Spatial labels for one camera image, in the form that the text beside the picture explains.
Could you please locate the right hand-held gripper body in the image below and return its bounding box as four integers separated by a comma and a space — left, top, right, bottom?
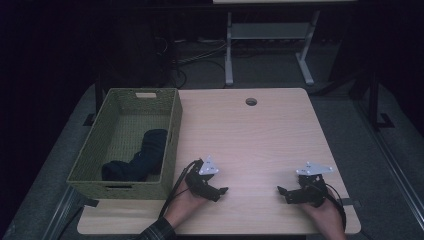
289, 161, 334, 209

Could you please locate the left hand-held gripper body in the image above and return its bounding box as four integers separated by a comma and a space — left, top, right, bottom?
184, 154, 222, 202

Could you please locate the dark blue garment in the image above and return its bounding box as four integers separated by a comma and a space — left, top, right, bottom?
101, 128, 169, 183

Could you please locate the green woven basket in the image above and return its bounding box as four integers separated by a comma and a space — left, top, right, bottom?
66, 87, 184, 201

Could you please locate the person's right hand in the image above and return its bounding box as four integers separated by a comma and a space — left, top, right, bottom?
300, 187, 348, 234

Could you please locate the person's left hand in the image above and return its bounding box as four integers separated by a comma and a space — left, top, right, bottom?
164, 187, 208, 230

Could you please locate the grey tape strip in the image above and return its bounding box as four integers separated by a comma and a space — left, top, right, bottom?
339, 197, 362, 207

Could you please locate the black metal stand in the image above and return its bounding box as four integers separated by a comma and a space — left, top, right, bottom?
352, 70, 396, 132

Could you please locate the white metal stand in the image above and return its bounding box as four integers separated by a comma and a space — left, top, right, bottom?
224, 9, 322, 87

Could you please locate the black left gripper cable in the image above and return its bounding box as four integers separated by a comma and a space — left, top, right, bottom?
158, 159, 203, 219

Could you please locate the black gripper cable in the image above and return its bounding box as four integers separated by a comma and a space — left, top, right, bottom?
322, 182, 348, 232
158, 159, 203, 219

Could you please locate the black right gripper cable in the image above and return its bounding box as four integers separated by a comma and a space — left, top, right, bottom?
322, 182, 348, 232

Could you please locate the aluminium floor rail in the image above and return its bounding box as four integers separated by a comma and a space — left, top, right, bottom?
353, 99, 424, 222
41, 185, 86, 240

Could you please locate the bundle of floor cables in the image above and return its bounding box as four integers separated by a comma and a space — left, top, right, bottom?
155, 35, 228, 90

